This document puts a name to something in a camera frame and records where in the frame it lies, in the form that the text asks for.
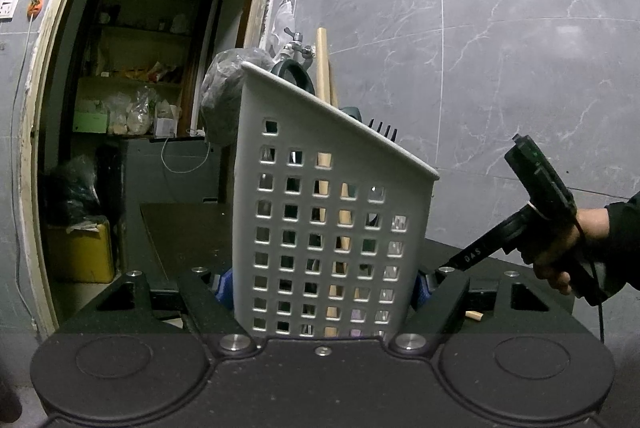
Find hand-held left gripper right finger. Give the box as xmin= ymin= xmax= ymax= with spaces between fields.
xmin=392 ymin=267 xmax=591 ymax=356

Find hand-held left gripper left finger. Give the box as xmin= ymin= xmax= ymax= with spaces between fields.
xmin=50 ymin=266 xmax=257 ymax=356

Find metal fork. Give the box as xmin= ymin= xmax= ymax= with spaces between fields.
xmin=369 ymin=119 xmax=399 ymax=145

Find grey perforated utensil basket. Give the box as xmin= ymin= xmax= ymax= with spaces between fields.
xmin=232 ymin=62 xmax=441 ymax=341

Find purple-banded wooden chopstick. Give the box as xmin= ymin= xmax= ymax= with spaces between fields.
xmin=327 ymin=75 xmax=368 ymax=339

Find dark green handled scissors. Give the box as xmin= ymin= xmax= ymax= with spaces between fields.
xmin=270 ymin=56 xmax=316 ymax=98

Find plain wooden chopstick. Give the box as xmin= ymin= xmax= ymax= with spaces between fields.
xmin=315 ymin=26 xmax=346 ymax=339

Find person's right forearm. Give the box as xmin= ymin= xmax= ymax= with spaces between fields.
xmin=602 ymin=190 xmax=640 ymax=296

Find person's right hand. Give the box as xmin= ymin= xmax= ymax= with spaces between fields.
xmin=531 ymin=207 xmax=612 ymax=296

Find grey metal cabinet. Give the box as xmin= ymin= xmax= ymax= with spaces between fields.
xmin=122 ymin=135 xmax=223 ymax=205

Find yellow box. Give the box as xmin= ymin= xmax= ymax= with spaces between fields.
xmin=45 ymin=218 xmax=117 ymax=283

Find black plastic floor bag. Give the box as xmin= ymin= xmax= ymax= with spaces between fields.
xmin=42 ymin=154 xmax=103 ymax=226

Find dark hanging plastic bag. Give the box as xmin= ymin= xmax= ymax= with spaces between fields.
xmin=200 ymin=48 xmax=276 ymax=147

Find clear plastic food bags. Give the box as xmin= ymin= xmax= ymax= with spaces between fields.
xmin=107 ymin=85 xmax=183 ymax=137

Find green box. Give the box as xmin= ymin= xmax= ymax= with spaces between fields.
xmin=73 ymin=113 xmax=109 ymax=135

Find wooden shelf unit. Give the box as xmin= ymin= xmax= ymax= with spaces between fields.
xmin=70 ymin=0 xmax=218 ymax=139

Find white hanging plastic bag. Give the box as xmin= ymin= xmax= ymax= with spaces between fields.
xmin=269 ymin=0 xmax=295 ymax=53

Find white cable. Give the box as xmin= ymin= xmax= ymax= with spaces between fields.
xmin=160 ymin=128 xmax=212 ymax=173

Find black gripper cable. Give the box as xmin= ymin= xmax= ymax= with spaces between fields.
xmin=575 ymin=218 xmax=608 ymax=346

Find wooden door frame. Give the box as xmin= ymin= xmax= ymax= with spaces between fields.
xmin=17 ymin=0 xmax=293 ymax=334

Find metal wall faucet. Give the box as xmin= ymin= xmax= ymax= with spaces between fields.
xmin=281 ymin=26 xmax=317 ymax=61

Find grey wall cable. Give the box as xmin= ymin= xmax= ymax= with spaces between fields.
xmin=7 ymin=15 xmax=41 ymax=324

